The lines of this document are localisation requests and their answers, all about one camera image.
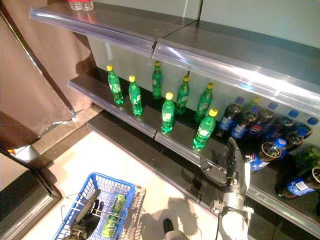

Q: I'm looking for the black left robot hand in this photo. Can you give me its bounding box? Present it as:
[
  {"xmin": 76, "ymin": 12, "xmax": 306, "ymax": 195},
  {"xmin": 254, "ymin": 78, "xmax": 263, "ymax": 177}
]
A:
[{"xmin": 71, "ymin": 188, "xmax": 105, "ymax": 235}]

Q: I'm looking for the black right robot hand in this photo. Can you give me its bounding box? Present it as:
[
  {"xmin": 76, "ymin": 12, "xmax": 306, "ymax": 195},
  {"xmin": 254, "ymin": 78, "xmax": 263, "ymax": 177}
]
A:
[{"xmin": 199, "ymin": 136, "xmax": 252, "ymax": 195}]

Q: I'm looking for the blue plastic shopping basket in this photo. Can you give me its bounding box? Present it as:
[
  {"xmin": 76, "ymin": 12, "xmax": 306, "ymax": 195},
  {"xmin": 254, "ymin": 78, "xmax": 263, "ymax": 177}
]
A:
[{"xmin": 52, "ymin": 171, "xmax": 148, "ymax": 240}]

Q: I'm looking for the green plastic soda bottle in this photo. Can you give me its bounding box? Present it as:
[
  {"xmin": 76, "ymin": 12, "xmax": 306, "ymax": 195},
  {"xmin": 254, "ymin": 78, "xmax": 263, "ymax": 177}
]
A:
[
  {"xmin": 106, "ymin": 64, "xmax": 125, "ymax": 106},
  {"xmin": 174, "ymin": 75, "xmax": 191, "ymax": 116},
  {"xmin": 101, "ymin": 193, "xmax": 127, "ymax": 238},
  {"xmin": 294, "ymin": 146, "xmax": 320, "ymax": 176},
  {"xmin": 151, "ymin": 60, "xmax": 163, "ymax": 101},
  {"xmin": 192, "ymin": 107, "xmax": 219, "ymax": 150},
  {"xmin": 160, "ymin": 91, "xmax": 176, "ymax": 135},
  {"xmin": 127, "ymin": 75, "xmax": 144, "ymax": 117},
  {"xmin": 193, "ymin": 82, "xmax": 215, "ymax": 123}
]

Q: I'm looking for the black base plinth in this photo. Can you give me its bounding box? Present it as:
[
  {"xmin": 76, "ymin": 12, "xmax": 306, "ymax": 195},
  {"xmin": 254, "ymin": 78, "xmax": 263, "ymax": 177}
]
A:
[
  {"xmin": 86, "ymin": 109, "xmax": 320, "ymax": 240},
  {"xmin": 0, "ymin": 169, "xmax": 63, "ymax": 240}
]

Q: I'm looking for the black right robot foot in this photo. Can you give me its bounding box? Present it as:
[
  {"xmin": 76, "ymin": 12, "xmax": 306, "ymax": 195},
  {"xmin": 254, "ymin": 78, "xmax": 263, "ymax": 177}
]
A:
[{"xmin": 162, "ymin": 218, "xmax": 175, "ymax": 233}]

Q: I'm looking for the silver right robot leg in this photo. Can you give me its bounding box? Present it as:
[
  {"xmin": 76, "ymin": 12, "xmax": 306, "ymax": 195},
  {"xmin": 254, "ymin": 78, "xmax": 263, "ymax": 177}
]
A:
[{"xmin": 163, "ymin": 229, "xmax": 190, "ymax": 240}]

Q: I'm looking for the dark brown pillar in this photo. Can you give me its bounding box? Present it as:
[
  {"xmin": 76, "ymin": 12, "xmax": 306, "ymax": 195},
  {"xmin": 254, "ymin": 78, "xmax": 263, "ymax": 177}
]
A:
[{"xmin": 0, "ymin": 109, "xmax": 63, "ymax": 200}]

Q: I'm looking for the dark metal curtain pole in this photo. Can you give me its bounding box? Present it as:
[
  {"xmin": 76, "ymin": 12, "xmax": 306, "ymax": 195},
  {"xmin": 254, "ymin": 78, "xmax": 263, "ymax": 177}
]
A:
[{"xmin": 0, "ymin": 3, "xmax": 77, "ymax": 121}]

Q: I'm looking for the black shelf upright bar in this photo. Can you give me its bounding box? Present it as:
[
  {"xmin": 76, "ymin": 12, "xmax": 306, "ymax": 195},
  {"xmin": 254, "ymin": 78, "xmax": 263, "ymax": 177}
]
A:
[{"xmin": 196, "ymin": 0, "xmax": 205, "ymax": 21}]

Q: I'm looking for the brown fabric curtain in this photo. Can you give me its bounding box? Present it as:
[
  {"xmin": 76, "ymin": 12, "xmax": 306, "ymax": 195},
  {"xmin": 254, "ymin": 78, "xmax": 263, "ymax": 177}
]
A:
[{"xmin": 0, "ymin": 0, "xmax": 97, "ymax": 141}]

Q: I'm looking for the clear water bottle red label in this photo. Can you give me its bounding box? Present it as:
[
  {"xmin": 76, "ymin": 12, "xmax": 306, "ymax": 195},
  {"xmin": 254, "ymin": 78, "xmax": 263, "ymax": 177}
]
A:
[
  {"xmin": 67, "ymin": 0, "xmax": 82, "ymax": 11},
  {"xmin": 80, "ymin": 0, "xmax": 95, "ymax": 12}
]

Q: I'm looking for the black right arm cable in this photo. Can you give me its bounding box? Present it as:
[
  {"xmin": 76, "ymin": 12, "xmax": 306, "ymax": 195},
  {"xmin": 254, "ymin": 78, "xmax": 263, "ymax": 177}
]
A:
[{"xmin": 215, "ymin": 212, "xmax": 226, "ymax": 240}]

